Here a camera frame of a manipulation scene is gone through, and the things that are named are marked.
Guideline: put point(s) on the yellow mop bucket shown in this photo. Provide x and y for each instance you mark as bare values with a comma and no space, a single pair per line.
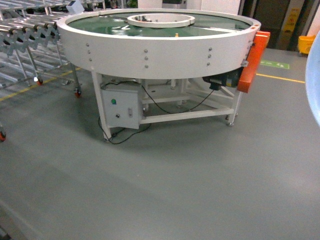
305,43

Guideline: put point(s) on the yellow wet floor sign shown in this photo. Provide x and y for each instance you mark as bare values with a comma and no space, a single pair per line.
291,20

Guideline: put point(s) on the expandable roller conveyor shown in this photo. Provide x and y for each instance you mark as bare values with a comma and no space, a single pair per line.
30,47

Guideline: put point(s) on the orange motor cover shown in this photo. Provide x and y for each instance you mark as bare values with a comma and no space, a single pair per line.
248,74

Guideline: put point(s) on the light blue oval tray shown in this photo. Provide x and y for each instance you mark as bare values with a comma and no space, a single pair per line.
312,78

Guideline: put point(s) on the white electrical control box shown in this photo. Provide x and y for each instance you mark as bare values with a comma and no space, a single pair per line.
123,104

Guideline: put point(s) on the white round conveyor table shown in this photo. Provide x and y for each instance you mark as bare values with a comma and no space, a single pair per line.
167,52

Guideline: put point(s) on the black electric motor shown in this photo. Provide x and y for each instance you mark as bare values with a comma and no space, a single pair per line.
227,79

